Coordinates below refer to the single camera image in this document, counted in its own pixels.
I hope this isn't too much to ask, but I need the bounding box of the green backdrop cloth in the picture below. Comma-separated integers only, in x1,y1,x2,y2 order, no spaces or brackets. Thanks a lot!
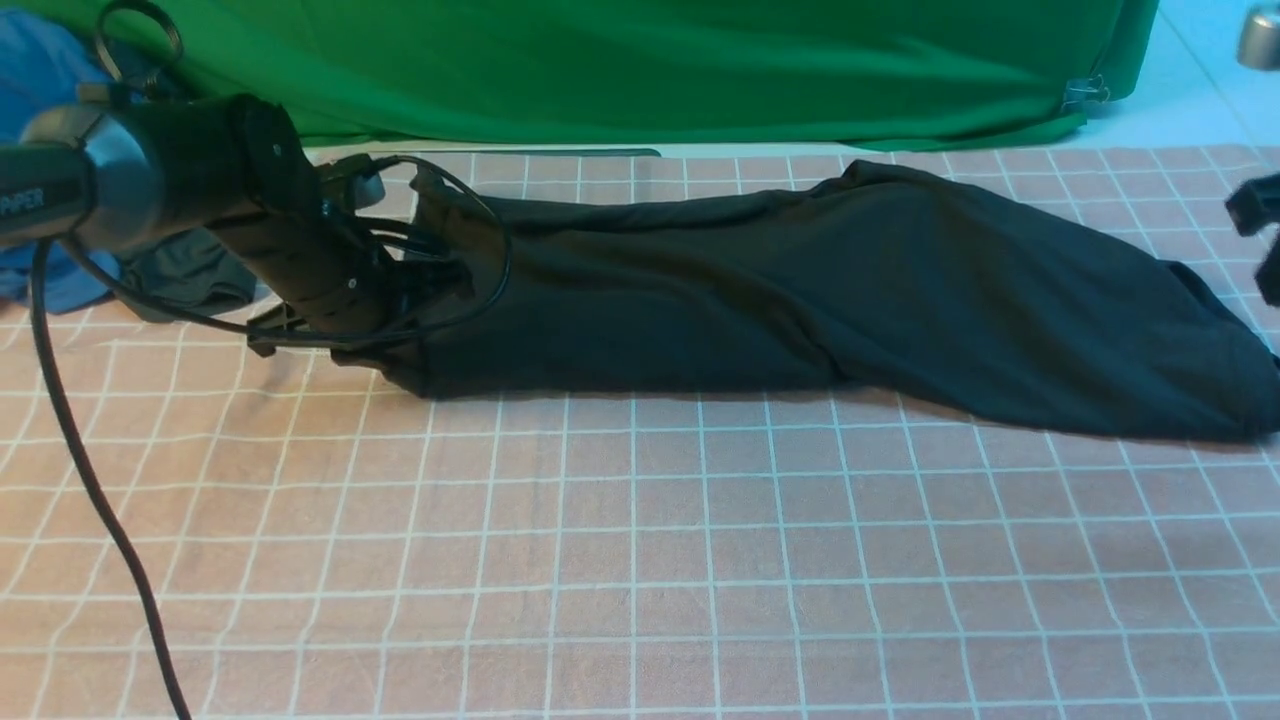
0,0,1160,154

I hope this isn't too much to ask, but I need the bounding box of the dark gray long-sleeve top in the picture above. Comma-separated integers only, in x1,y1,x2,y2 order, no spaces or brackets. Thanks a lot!
379,161,1279,442

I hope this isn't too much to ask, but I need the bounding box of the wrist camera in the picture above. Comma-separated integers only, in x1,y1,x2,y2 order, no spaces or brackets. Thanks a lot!
1236,3,1280,72
315,154,387,214

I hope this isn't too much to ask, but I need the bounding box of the blue crumpled garment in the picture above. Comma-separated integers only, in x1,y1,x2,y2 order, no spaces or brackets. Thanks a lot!
0,10,125,313

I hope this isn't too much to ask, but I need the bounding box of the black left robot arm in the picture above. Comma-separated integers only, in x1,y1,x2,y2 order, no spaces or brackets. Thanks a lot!
3,95,474,361

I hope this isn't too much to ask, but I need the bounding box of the dark gray crumpled garment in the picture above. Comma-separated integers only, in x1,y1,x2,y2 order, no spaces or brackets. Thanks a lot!
116,242,260,316

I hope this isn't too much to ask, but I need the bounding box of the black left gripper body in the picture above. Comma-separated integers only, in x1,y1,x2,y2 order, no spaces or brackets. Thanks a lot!
211,214,475,357

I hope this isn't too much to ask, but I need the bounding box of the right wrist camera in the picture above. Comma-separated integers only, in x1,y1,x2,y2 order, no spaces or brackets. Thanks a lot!
1236,3,1280,72

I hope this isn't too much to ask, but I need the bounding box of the pink checkered tablecloth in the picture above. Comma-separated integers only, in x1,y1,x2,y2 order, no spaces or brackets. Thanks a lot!
0,146,1280,720

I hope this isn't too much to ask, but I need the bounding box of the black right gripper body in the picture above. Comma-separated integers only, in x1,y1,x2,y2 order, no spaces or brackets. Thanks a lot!
1225,172,1280,309

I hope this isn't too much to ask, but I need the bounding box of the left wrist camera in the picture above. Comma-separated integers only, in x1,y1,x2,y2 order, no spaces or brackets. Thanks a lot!
315,154,387,214

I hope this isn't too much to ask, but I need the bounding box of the metal binder clip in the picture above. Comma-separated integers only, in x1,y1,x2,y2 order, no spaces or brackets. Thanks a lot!
1060,74,1111,113

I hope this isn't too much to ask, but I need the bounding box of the black left camera cable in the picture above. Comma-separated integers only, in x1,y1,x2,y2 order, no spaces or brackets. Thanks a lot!
28,0,513,720

